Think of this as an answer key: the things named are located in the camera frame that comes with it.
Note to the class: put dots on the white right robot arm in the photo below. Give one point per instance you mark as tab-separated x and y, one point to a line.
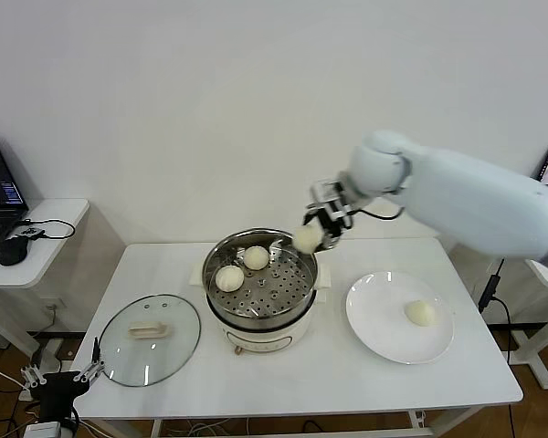
461	201

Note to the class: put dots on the stainless steel steamer basket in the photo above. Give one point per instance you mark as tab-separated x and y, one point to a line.
297	269

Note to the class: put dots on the round white plate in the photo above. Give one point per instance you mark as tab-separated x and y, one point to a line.
374	310

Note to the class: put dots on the large white table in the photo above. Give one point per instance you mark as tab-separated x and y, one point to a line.
301	388

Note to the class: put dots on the black computer mouse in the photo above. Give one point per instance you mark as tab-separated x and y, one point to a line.
13	251

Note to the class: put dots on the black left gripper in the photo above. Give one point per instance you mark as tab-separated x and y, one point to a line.
57	392

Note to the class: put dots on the white electric cooker base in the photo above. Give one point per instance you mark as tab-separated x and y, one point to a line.
265	335

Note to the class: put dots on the small white side table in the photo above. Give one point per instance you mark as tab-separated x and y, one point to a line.
536	356
59	219

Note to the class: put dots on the white steamed baozi bun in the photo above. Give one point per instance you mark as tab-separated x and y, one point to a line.
420	314
229	278
256	257
307	238

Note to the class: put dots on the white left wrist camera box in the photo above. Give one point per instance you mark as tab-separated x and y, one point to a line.
43	430

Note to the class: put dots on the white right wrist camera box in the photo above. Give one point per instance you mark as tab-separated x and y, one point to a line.
325	191

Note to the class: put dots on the round glass pot lid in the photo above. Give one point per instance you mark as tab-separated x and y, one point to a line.
178	328

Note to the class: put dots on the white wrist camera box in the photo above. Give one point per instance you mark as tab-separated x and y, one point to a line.
43	430
325	191

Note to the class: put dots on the white floor power strip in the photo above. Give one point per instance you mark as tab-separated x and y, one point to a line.
26	395

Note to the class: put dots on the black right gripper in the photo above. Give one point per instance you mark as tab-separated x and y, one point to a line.
335	226

